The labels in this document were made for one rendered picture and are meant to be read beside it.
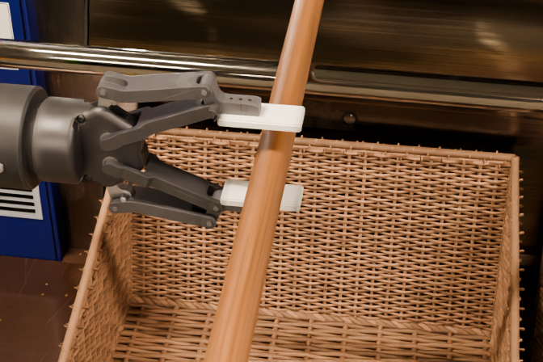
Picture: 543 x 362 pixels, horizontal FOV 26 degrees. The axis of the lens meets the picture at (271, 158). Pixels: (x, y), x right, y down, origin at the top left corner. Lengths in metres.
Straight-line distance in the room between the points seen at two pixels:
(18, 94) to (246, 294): 0.29
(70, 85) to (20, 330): 0.36
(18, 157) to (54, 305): 0.79
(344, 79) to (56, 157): 0.31
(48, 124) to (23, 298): 0.82
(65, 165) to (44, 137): 0.03
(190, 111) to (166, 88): 0.03
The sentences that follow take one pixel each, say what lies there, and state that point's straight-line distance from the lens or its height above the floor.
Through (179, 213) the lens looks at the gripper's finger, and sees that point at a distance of 1.05.
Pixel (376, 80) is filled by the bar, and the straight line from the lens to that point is 1.16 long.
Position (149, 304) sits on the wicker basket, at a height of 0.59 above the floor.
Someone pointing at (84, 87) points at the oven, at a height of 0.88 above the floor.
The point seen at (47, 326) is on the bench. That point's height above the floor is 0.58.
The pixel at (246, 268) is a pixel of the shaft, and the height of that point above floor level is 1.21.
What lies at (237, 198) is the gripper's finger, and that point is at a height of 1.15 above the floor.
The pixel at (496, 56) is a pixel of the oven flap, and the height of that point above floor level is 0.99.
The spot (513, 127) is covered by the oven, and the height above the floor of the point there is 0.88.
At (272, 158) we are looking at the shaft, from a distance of 0.99.
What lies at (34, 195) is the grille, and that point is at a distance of 1.79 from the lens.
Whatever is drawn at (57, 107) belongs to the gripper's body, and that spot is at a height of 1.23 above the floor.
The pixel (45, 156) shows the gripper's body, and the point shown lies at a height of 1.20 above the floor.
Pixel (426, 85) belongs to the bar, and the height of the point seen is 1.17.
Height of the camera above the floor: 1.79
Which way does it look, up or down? 36 degrees down
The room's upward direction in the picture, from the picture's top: straight up
